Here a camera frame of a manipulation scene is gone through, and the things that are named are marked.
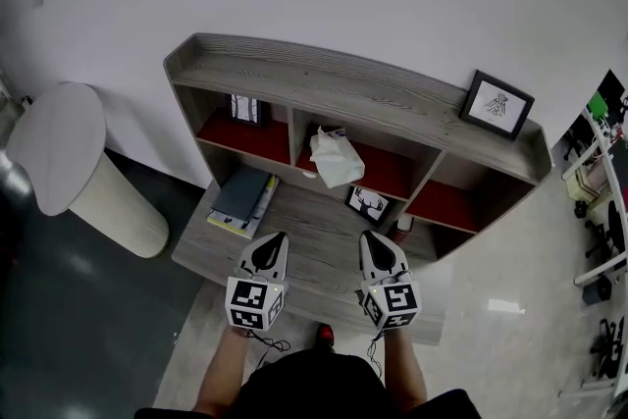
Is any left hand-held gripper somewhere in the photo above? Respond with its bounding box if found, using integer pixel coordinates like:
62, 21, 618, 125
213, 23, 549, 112
224, 231, 290, 333

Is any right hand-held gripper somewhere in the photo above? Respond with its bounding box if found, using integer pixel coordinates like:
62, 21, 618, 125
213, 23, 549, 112
360, 230, 423, 331

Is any white tissues pack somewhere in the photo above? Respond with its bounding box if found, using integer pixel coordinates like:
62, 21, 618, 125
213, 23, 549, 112
308, 125, 367, 189

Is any grey wooden desk shelf unit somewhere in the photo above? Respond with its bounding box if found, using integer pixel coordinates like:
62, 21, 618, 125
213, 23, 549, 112
163, 32, 554, 261

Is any person's left forearm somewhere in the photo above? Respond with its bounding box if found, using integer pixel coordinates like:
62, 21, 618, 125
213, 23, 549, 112
193, 326, 251, 419

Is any person's right forearm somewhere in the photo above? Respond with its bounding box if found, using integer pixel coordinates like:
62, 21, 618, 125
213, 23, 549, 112
382, 328, 428, 413

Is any long white office desk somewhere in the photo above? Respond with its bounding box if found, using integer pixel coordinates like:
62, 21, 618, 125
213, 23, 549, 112
561, 102, 628, 389

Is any green plastic block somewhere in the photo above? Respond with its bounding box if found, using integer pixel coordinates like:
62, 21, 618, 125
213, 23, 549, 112
587, 91, 609, 122

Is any thick red book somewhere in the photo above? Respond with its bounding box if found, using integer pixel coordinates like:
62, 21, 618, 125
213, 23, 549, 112
390, 215, 416, 242

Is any stack of books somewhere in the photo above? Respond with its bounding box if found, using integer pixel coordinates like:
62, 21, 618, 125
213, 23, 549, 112
205, 174, 281, 240

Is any grey notebook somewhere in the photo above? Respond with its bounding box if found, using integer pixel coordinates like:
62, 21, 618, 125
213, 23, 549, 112
211, 165, 273, 222

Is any person's right red shoe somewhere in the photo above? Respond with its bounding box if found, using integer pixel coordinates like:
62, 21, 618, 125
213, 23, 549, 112
316, 322, 336, 353

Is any person's black shirt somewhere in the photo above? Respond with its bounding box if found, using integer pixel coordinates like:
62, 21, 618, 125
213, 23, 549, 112
134, 350, 485, 419

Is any pale storage box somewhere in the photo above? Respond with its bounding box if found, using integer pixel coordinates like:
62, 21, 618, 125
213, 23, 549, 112
563, 161, 602, 200

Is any dark grey trash bin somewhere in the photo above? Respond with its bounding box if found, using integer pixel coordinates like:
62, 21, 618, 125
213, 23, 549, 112
582, 276, 613, 306

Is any black office chair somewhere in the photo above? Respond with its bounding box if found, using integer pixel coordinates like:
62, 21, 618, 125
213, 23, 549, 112
561, 115, 590, 163
586, 200, 625, 261
591, 316, 624, 379

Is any black computer monitor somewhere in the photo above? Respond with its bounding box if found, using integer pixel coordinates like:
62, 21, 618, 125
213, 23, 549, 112
596, 69, 627, 114

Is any black frame with deer picture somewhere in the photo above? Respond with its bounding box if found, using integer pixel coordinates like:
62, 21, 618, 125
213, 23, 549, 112
344, 184, 393, 228

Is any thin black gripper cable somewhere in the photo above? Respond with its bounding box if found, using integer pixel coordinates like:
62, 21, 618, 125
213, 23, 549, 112
247, 331, 291, 367
367, 331, 389, 379

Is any black frame with tree picture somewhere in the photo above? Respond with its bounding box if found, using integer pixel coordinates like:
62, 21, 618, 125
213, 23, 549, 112
226, 92, 271, 130

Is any black frame with line drawing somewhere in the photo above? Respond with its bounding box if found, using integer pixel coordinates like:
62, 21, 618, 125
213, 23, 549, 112
458, 69, 536, 142

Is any white ribbed pedestal table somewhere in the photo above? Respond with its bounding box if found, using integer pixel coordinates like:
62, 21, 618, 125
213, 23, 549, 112
4, 81, 172, 260

